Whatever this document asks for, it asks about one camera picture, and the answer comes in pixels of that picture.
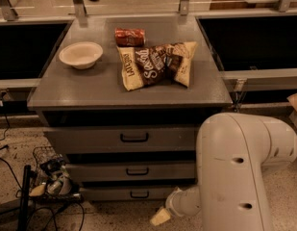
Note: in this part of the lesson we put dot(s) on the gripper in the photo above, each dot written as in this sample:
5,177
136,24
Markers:
172,203

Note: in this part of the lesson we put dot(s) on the grey bottom drawer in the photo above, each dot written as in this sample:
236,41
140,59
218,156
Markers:
127,193

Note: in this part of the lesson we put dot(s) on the grey drawer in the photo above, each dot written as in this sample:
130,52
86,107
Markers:
106,139
132,171
127,193

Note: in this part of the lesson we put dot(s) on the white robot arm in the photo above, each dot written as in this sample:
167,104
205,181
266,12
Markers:
233,152

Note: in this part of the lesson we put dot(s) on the grey top drawer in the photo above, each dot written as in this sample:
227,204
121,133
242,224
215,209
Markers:
106,139

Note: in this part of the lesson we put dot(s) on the grey middle drawer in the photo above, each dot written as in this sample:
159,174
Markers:
132,171

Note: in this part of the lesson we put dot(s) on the grey drawer cabinet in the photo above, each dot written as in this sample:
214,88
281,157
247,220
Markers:
66,97

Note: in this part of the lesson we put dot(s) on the black metal stand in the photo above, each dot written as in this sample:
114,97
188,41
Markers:
24,199

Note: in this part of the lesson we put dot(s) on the brown chip bag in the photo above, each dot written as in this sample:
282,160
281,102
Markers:
147,66

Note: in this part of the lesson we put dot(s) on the wooden box at right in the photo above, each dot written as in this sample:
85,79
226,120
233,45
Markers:
292,99

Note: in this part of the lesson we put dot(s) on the white paper bowl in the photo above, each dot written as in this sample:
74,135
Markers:
81,55

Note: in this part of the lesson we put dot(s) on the wire basket with items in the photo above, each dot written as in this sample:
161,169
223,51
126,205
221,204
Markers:
51,181

